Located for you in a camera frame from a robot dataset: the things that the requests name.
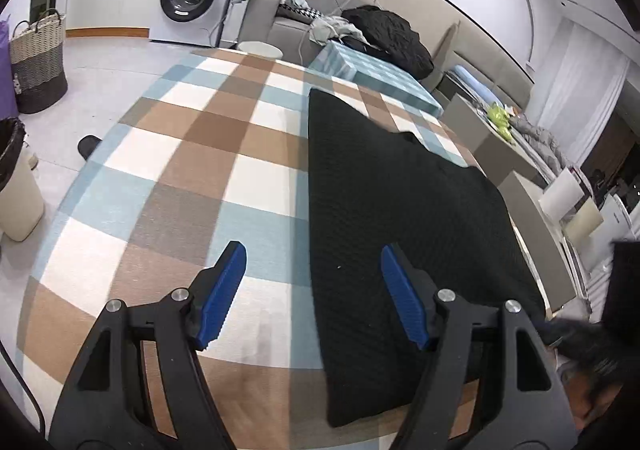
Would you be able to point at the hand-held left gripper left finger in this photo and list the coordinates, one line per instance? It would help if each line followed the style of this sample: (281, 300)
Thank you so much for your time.
(222, 295)

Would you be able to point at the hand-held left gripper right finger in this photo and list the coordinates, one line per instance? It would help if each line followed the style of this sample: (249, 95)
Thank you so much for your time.
(405, 300)

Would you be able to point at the black knit garment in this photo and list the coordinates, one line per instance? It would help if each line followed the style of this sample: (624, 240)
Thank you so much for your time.
(390, 190)

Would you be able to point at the person's right forearm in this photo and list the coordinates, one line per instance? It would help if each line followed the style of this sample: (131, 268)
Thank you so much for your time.
(595, 360)

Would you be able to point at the beige box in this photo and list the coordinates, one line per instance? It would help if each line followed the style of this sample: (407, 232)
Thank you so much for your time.
(585, 222)

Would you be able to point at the grey cabinet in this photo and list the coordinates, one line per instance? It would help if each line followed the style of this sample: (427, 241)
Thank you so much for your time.
(540, 240)

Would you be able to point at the white box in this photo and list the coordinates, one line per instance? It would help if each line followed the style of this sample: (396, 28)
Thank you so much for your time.
(560, 192)

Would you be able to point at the plaid table cover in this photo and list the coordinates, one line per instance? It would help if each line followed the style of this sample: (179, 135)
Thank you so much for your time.
(190, 180)

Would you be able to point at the grey blanket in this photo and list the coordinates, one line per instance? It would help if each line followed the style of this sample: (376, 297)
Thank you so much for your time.
(545, 143)

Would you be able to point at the light bedside cabinet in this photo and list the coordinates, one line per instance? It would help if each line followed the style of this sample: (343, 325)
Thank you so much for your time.
(480, 140)

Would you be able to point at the black slipper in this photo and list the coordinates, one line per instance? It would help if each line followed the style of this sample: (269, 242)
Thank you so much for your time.
(89, 146)

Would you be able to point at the yellow-green item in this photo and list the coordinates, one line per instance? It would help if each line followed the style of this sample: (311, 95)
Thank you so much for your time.
(500, 115)

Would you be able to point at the white curtain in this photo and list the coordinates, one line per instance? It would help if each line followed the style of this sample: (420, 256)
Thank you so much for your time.
(585, 80)

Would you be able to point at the beige trash bin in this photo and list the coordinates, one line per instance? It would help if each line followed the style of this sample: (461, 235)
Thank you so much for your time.
(17, 200)

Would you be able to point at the teal plaid cloth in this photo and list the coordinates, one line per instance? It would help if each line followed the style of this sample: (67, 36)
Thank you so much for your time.
(380, 75)

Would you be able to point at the white round stool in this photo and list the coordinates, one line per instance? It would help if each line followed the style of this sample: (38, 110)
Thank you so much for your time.
(260, 49)

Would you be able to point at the black quilted jacket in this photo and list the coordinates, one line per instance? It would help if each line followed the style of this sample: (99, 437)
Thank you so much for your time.
(390, 35)

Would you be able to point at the grey sofa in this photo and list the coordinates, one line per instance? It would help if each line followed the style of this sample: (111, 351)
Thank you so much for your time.
(285, 28)

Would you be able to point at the pale grey garment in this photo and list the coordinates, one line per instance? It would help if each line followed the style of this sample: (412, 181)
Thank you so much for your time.
(332, 28)

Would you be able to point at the black white striped cloth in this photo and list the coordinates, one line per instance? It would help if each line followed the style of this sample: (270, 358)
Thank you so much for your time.
(295, 13)

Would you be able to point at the woven laundry basket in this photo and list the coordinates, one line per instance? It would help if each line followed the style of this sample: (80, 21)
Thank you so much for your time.
(37, 60)

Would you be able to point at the purple bin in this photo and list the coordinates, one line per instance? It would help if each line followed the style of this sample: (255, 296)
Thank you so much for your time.
(6, 75)

